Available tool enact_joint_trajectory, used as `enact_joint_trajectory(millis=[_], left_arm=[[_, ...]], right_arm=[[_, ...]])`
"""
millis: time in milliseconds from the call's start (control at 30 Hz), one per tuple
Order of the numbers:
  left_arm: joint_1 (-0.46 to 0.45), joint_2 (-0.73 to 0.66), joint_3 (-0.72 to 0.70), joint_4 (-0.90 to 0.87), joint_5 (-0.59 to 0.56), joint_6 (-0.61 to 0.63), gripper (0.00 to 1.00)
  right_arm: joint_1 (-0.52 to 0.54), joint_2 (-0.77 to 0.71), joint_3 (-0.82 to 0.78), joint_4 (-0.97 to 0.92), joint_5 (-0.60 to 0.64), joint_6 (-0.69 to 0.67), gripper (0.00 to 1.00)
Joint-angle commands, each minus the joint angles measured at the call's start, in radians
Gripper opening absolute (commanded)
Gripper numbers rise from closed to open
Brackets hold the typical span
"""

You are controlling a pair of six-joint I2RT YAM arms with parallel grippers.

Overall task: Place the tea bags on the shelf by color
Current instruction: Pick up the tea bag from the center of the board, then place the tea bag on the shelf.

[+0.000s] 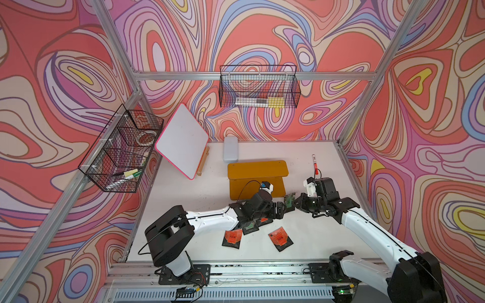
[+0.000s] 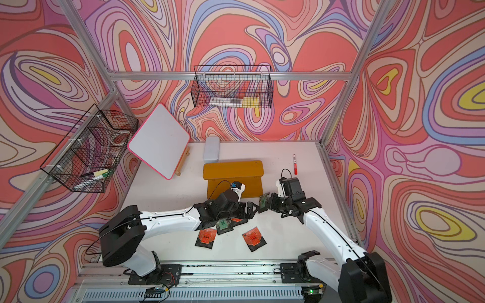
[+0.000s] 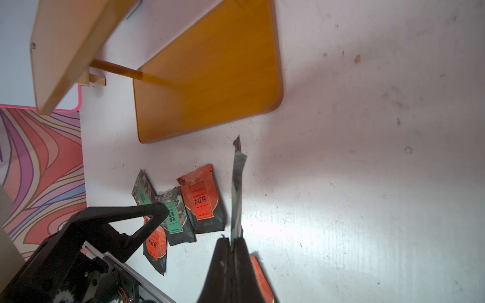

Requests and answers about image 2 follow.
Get wooden easel stand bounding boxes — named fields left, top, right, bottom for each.
left=174, top=146, right=190, bottom=176

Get black wire basket left wall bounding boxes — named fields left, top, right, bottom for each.
left=40, top=105, right=139, bottom=193

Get black wire basket wall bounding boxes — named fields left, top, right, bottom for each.
left=191, top=64, right=274, bottom=109
left=40, top=105, right=139, bottom=193

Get yellow sticky notes in basket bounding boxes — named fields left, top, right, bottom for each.
left=241, top=97, right=260, bottom=108

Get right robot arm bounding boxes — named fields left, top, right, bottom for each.
left=269, top=178, right=393, bottom=302

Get red tea bag lower right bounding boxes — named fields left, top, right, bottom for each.
left=242, top=227, right=266, bottom=252

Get red marker pen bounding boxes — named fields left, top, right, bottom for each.
left=293, top=154, right=298, bottom=175

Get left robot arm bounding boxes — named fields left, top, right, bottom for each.
left=99, top=187, right=259, bottom=277

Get yellow wooden two-tier shelf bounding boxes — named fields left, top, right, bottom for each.
left=203, top=160, right=264, bottom=199

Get green yellow markers in basket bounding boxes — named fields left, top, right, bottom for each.
left=81, top=169, right=110, bottom=179

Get black wire basket back wall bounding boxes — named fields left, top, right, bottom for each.
left=191, top=64, right=274, bottom=109

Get red tea bag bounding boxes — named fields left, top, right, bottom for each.
left=242, top=227, right=266, bottom=252
left=195, top=228, right=217, bottom=249
left=231, top=218, right=248, bottom=227

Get green tea bag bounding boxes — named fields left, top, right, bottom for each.
left=216, top=220, right=234, bottom=236
left=258, top=193, right=271, bottom=213

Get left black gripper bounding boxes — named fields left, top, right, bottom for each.
left=217, top=201, right=261, bottom=222

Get red tea bag lower left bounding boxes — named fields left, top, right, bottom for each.
left=195, top=228, right=217, bottom=249

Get red tea bag upper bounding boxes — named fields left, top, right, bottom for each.
left=231, top=218, right=248, bottom=227

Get white board with pink edge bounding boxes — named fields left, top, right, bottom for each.
left=128, top=104, right=190, bottom=180

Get white plastic box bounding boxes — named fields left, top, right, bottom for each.
left=203, top=136, right=221, bottom=164

